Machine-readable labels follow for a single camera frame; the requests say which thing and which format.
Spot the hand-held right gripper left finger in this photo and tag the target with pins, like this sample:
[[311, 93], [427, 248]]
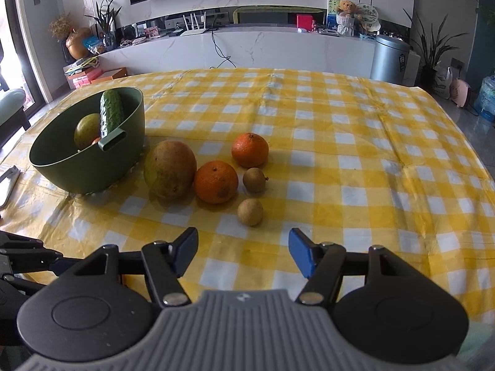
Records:
[[185, 249]]

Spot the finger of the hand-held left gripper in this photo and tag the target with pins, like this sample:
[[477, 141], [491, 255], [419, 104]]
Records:
[[19, 240], [58, 264]]

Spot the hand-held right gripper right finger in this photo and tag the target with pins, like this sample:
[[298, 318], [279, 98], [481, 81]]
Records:
[[303, 253]]

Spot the brown kiwi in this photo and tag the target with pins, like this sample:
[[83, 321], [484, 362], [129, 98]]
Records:
[[254, 179], [250, 211]]

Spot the orange mandarin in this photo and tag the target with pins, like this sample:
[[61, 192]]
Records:
[[250, 149], [215, 181]]

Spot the brown speckled pear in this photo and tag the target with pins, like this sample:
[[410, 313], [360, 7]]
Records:
[[170, 170]]

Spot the green colander bowl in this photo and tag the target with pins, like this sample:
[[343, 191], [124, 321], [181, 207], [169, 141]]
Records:
[[96, 170]]

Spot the green yellow pear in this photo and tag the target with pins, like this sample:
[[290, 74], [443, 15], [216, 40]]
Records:
[[87, 131]]

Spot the green cucumber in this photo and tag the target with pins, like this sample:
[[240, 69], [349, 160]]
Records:
[[111, 112]]

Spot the light green cushioned chair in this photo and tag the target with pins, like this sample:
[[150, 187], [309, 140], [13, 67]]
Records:
[[11, 104]]

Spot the yellow checked tablecloth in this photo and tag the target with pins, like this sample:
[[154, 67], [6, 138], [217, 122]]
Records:
[[348, 123]]

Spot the pink boxes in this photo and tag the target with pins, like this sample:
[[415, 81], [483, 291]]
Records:
[[83, 81]]

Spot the yellow green paper stack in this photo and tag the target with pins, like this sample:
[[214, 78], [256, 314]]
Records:
[[81, 65]]

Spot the orange cardboard box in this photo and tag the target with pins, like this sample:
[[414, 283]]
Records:
[[112, 75]]

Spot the white marble tv console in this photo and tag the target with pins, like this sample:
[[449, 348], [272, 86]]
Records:
[[290, 50]]

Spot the gold vase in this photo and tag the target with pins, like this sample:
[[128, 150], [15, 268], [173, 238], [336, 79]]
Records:
[[77, 44]]

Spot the silver trash can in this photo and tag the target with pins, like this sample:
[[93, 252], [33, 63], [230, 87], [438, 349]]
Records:
[[388, 60]]

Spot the blue snack packet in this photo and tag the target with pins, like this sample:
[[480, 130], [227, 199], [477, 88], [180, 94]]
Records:
[[92, 42]]

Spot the glass balcony door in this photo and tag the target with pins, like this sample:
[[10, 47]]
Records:
[[7, 27]]

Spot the potted snake plant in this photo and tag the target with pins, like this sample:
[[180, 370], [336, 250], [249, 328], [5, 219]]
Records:
[[427, 75]]

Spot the black set-top box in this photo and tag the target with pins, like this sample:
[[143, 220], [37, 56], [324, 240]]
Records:
[[176, 33]]

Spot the plant in glass vase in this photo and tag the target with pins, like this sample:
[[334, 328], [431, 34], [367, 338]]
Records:
[[106, 40]]

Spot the white router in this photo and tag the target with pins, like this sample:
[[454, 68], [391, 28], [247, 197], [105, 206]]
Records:
[[197, 31]]

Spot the pink photo card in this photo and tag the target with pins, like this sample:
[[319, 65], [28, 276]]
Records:
[[152, 32]]

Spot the dried flowers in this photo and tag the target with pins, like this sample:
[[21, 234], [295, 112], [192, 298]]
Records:
[[62, 25]]

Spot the white plastic bag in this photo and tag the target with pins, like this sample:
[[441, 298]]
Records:
[[442, 81]]

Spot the small pink fan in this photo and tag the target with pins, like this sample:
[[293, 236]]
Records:
[[462, 92]]

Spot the red box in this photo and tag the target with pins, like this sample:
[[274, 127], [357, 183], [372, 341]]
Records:
[[305, 21]]

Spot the blue water jug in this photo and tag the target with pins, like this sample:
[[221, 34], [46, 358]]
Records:
[[487, 98]]

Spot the standing picture card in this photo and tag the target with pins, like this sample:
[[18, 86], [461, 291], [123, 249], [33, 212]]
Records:
[[331, 7]]

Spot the round hand fan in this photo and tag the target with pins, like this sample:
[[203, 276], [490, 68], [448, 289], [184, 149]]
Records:
[[367, 13]]

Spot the teddy bear in basket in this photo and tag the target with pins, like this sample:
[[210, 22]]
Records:
[[345, 7]]

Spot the dark wall socket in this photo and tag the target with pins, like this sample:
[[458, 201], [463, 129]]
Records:
[[458, 63]]

